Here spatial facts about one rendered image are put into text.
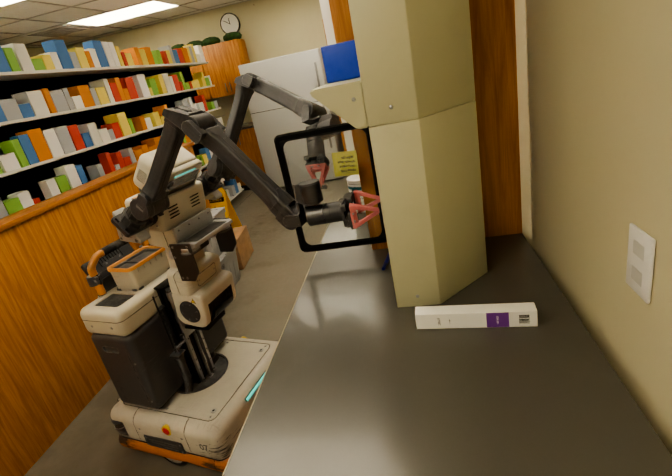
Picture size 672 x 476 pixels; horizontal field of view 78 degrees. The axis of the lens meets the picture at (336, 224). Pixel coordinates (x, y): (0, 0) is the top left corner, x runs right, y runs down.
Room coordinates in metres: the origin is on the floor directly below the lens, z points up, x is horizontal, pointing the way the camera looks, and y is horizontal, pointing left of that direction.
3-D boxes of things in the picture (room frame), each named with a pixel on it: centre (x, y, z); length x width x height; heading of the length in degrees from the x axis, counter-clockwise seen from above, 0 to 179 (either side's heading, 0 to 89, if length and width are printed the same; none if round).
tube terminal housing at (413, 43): (1.05, -0.27, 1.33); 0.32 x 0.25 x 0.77; 167
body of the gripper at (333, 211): (1.09, -0.01, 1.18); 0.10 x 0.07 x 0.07; 167
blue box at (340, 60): (1.18, -0.11, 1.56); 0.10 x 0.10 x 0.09; 77
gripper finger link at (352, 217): (1.04, -0.08, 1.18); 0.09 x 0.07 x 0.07; 77
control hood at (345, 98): (1.09, -0.09, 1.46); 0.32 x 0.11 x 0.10; 167
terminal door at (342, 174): (1.26, -0.02, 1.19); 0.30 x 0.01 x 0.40; 79
